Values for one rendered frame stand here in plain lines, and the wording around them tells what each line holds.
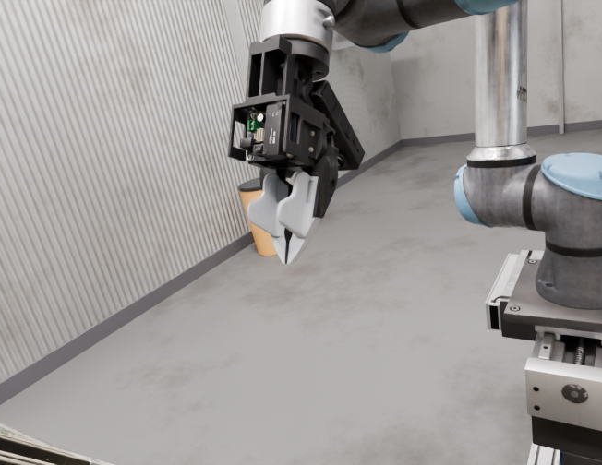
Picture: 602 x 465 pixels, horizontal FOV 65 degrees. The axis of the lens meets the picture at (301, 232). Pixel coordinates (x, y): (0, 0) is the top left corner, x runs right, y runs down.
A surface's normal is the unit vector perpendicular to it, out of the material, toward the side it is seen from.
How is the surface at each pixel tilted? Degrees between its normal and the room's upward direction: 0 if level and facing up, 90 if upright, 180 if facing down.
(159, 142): 90
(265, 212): 85
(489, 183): 82
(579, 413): 90
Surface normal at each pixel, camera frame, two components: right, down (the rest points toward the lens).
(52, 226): 0.82, 0.02
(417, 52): -0.53, 0.37
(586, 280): -0.48, 0.07
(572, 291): -0.70, 0.07
